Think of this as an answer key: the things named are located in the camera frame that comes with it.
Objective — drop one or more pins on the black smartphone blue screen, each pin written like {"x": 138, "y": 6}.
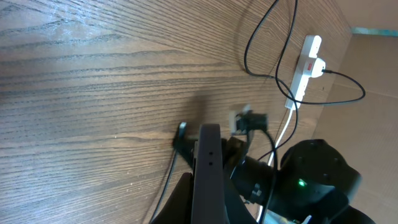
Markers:
{"x": 208, "y": 193}

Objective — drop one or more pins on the white power strip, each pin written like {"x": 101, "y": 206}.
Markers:
{"x": 310, "y": 49}

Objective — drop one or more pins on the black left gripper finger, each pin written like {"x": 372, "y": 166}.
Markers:
{"x": 178, "y": 207}

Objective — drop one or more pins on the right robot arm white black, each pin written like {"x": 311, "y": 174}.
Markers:
{"x": 311, "y": 182}

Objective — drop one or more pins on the white charger plug adapter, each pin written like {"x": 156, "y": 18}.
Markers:
{"x": 314, "y": 67}

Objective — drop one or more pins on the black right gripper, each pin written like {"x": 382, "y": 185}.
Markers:
{"x": 234, "y": 151}

